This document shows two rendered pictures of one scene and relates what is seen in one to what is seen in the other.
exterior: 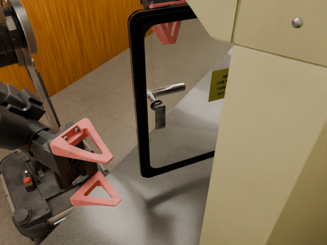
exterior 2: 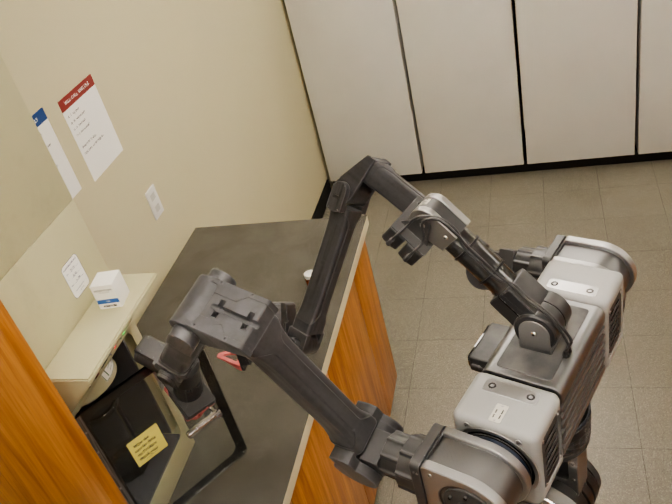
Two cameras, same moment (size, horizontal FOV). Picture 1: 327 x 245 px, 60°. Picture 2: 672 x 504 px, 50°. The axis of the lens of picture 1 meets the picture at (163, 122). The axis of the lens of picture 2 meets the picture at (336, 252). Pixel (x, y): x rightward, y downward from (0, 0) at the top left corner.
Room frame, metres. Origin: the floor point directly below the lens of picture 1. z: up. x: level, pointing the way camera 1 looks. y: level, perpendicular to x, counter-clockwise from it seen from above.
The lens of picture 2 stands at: (1.72, 0.14, 2.34)
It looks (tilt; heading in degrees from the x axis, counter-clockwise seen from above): 34 degrees down; 168
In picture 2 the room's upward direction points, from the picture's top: 15 degrees counter-clockwise
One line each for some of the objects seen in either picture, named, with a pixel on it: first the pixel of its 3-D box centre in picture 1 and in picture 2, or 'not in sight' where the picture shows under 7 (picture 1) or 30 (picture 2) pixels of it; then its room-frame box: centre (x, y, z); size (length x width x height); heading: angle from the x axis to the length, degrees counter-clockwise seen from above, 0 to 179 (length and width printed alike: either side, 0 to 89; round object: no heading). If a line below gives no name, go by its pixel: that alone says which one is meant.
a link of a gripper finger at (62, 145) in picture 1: (86, 153); not in sight; (0.28, 0.11, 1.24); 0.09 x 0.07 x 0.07; 57
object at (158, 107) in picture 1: (159, 116); not in sight; (0.44, 0.01, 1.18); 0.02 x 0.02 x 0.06; 22
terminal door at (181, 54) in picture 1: (204, 97); (169, 436); (0.49, -0.09, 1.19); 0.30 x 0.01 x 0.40; 112
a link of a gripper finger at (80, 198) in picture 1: (95, 184); (233, 351); (0.28, 0.11, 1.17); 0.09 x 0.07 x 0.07; 57
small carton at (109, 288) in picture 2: not in sight; (109, 289); (0.39, -0.07, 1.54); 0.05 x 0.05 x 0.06; 66
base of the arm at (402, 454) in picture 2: not in sight; (413, 461); (1.03, 0.31, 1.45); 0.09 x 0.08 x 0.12; 125
